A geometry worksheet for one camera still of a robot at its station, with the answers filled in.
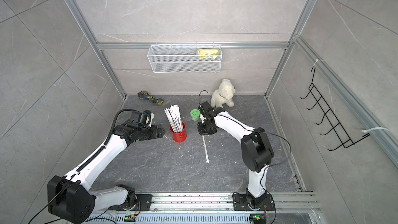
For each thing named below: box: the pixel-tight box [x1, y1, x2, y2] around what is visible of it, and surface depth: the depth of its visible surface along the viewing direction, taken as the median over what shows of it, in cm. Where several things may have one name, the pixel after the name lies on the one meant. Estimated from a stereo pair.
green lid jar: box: [190, 108, 201, 122], surface depth 106 cm
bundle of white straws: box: [163, 104, 184, 133], surface depth 90 cm
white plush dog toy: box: [210, 78, 236, 109], surface depth 102 cm
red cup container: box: [169, 121, 188, 143], surface depth 93 cm
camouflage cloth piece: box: [137, 90, 164, 106], surface depth 117 cm
